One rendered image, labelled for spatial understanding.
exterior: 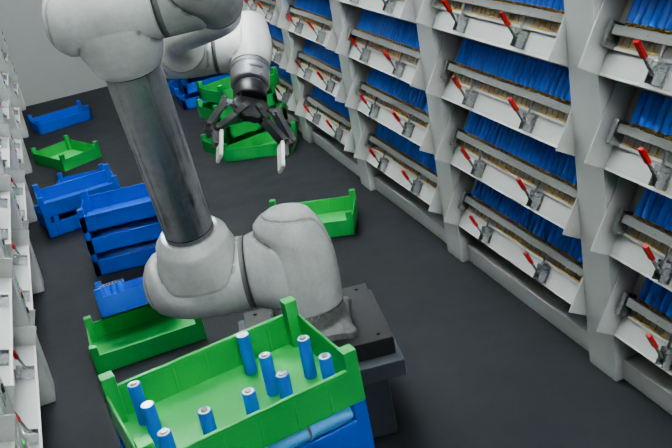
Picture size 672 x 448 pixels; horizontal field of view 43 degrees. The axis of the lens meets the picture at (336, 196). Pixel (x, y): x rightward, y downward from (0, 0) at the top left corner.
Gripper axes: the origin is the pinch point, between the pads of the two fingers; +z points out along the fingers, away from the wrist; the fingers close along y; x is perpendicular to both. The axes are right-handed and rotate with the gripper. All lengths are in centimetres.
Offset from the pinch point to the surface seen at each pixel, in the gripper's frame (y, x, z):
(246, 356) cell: -10, -30, 58
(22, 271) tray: -40, 98, -19
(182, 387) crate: -18, -24, 61
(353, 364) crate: 0, -44, 64
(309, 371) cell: -2, -35, 61
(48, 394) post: -30, 77, 25
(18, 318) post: -40, 61, 13
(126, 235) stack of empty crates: -10, 105, -40
